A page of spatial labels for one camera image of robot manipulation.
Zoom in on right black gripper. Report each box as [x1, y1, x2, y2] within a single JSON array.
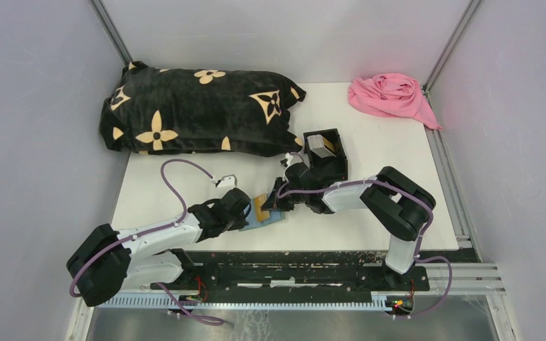
[[262, 177, 307, 212]]

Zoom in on green card holder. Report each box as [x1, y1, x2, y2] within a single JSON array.
[[240, 198, 285, 232]]

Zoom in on gold credit card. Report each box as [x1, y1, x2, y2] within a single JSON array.
[[253, 193, 271, 222]]

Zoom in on black card box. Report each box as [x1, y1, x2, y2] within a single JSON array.
[[304, 129, 348, 185]]

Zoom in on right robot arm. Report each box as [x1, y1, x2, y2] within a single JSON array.
[[260, 162, 436, 290]]

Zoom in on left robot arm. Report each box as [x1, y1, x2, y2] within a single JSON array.
[[66, 188, 252, 307]]

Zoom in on stack of cards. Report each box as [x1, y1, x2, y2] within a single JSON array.
[[306, 134, 336, 158]]

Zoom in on black floral pillow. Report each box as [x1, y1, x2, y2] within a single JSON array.
[[99, 61, 306, 157]]

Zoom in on pink cloth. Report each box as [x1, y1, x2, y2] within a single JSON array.
[[348, 73, 442, 130]]

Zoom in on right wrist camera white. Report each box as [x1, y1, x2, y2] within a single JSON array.
[[280, 152, 304, 168]]

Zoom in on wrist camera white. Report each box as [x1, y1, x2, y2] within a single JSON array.
[[280, 152, 304, 168], [213, 175, 237, 188]]

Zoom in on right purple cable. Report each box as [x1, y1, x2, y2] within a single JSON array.
[[277, 151, 453, 320]]

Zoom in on purple cable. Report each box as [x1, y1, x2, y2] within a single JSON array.
[[69, 158, 227, 327], [277, 151, 453, 320]]

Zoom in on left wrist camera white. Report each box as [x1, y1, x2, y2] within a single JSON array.
[[213, 175, 237, 188]]

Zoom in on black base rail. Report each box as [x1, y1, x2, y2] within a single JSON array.
[[103, 250, 444, 305]]

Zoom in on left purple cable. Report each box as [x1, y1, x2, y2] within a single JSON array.
[[69, 158, 227, 327]]

